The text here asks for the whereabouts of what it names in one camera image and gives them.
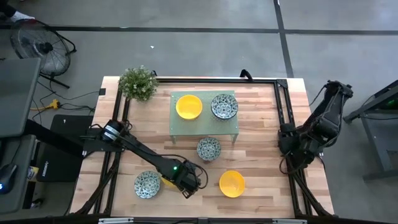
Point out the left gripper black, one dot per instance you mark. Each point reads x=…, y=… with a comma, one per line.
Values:
x=186, y=175

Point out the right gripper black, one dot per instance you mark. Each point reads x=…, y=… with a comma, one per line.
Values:
x=301, y=154

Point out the teal patterned ceramic bowl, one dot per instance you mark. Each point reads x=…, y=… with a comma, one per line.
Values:
x=146, y=185
x=209, y=148
x=224, y=106

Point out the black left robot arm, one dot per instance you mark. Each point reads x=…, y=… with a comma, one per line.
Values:
x=146, y=154

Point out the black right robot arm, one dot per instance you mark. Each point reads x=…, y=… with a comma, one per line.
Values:
x=329, y=115

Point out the green perforated metal stand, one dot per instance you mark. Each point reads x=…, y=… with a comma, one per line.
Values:
x=203, y=127

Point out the dark grey metal table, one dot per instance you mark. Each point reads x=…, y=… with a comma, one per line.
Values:
x=376, y=140

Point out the green potted plant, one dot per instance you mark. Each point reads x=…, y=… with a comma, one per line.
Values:
x=138, y=84

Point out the small black tag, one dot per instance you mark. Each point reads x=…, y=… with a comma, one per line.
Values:
x=102, y=91

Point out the black beam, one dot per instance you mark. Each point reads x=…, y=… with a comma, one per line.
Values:
x=49, y=137

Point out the small colourful packet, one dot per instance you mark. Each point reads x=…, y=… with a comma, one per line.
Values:
x=32, y=173

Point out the grey desk top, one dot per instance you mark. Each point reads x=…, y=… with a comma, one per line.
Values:
x=15, y=93
x=23, y=152

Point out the black computer mouse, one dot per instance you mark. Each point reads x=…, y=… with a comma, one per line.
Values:
x=7, y=180

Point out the black floor fan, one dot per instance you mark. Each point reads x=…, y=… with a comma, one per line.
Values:
x=40, y=46

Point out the person's foot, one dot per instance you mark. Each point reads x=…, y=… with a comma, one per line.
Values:
x=21, y=16

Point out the silver aluminium bracket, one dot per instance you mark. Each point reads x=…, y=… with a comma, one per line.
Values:
x=289, y=221
x=115, y=220

